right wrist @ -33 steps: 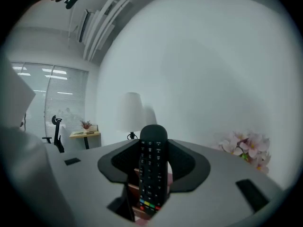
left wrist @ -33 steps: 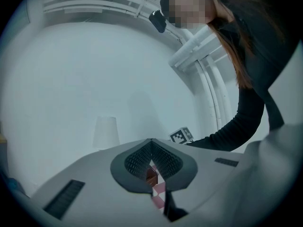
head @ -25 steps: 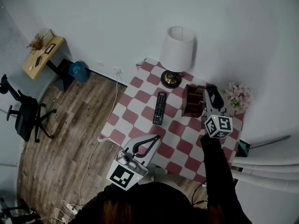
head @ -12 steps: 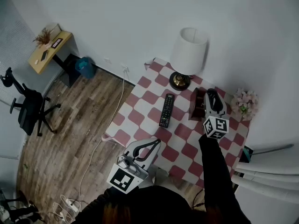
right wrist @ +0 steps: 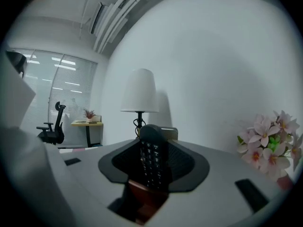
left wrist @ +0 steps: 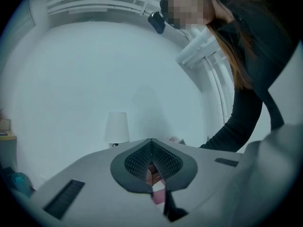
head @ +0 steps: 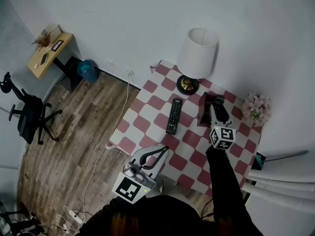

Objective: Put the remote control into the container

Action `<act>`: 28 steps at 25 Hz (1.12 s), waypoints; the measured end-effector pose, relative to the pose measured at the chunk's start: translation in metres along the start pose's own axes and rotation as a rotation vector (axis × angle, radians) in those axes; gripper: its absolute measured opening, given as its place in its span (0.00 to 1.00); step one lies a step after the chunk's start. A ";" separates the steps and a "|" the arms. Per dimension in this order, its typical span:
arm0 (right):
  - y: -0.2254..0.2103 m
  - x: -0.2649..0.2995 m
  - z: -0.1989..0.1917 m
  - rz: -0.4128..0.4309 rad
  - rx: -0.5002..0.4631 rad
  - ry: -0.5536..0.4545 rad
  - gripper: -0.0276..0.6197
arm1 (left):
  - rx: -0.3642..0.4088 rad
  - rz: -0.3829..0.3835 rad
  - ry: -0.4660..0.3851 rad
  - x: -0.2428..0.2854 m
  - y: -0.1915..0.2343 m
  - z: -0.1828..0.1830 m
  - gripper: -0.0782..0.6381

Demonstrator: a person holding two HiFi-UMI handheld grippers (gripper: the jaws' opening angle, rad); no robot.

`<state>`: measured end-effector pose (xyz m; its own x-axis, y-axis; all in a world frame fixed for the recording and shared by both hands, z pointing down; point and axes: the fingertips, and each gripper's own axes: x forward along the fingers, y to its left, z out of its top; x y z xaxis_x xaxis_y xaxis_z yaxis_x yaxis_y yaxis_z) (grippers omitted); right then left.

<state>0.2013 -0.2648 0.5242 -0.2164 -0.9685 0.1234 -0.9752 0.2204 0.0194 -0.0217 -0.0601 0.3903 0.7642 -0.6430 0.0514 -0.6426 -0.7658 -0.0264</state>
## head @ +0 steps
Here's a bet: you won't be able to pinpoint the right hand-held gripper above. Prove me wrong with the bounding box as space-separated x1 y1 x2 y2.
209 101 237 150

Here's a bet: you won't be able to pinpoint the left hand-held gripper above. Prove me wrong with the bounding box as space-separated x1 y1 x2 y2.
112 145 170 205

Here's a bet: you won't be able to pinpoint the brown wooden organizer box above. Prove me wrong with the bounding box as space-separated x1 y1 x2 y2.
197 91 229 127

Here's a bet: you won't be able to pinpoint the large black remote control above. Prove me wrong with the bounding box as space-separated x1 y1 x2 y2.
165 98 183 135

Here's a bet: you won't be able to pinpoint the person's left forearm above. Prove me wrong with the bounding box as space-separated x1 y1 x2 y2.
108 197 148 212

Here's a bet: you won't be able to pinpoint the person's right forearm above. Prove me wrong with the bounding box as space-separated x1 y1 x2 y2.
205 145 249 221

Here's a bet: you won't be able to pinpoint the teal box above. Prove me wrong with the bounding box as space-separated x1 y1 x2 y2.
251 152 266 171

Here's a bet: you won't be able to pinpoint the pale rectangular box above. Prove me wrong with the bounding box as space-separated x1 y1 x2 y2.
45 24 62 38

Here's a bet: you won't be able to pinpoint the person's beige trousers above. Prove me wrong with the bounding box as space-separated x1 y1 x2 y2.
156 176 179 195

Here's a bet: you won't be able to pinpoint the pink checkered tablecloth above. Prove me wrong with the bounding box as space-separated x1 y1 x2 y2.
105 59 263 198

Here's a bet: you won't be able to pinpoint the pink flower bouquet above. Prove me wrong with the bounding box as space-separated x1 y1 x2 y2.
241 91 272 127

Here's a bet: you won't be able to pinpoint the person's black top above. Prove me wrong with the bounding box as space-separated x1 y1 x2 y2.
81 195 264 236

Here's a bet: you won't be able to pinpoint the white table lamp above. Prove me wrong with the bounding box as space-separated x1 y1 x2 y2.
176 28 219 95

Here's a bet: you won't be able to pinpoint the white curtains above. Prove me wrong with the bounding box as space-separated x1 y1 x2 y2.
243 153 315 206

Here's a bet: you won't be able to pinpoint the teal trash bin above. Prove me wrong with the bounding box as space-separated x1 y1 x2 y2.
76 59 99 84

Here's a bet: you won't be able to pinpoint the black office chair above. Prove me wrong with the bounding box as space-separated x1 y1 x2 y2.
0 72 63 145

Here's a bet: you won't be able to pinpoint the black equipment stand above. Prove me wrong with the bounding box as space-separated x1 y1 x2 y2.
0 198 46 236

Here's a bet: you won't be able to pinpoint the yellow wooden side desk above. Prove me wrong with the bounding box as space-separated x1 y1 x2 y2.
27 32 83 93

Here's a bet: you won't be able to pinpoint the black desk sign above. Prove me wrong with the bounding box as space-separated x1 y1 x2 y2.
51 39 64 52

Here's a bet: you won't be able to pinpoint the dried brown plant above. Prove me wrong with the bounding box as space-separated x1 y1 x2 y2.
31 29 52 51

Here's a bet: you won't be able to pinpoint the thin black cable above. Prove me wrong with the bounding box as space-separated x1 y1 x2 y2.
201 198 215 218

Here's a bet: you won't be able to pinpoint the coiled white cable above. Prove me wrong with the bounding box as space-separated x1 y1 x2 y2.
50 205 82 235

